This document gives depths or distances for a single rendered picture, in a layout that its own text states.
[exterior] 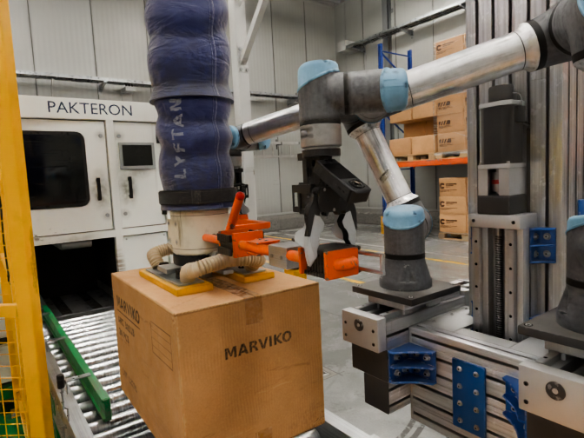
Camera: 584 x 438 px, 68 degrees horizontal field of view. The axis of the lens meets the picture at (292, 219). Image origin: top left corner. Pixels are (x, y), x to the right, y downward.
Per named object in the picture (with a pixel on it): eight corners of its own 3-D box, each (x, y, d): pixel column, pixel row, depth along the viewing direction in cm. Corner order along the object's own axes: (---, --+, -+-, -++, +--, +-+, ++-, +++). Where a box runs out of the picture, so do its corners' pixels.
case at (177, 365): (121, 388, 148) (110, 273, 144) (228, 356, 170) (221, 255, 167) (188, 487, 98) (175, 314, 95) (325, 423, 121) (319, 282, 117)
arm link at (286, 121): (360, 113, 125) (220, 156, 146) (369, 117, 134) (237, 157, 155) (351, 73, 124) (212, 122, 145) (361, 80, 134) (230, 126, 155)
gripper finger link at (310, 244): (295, 263, 82) (308, 216, 83) (315, 268, 77) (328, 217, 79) (282, 259, 80) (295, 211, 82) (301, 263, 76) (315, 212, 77)
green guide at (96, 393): (29, 321, 276) (28, 307, 275) (48, 316, 282) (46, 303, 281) (80, 431, 147) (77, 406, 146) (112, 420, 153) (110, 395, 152)
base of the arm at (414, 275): (401, 276, 140) (401, 245, 139) (442, 284, 128) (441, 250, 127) (368, 285, 131) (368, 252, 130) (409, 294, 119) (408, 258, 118)
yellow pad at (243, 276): (195, 267, 147) (195, 252, 147) (222, 262, 153) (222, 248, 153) (244, 284, 120) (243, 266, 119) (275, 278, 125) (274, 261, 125)
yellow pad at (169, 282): (138, 276, 137) (137, 260, 136) (169, 271, 142) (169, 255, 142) (176, 297, 109) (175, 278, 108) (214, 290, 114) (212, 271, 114)
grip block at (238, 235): (216, 255, 110) (215, 231, 110) (250, 249, 116) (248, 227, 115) (231, 258, 103) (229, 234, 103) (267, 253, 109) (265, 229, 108)
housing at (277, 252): (267, 265, 93) (266, 244, 92) (293, 261, 97) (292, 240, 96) (285, 270, 87) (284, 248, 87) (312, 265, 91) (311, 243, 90)
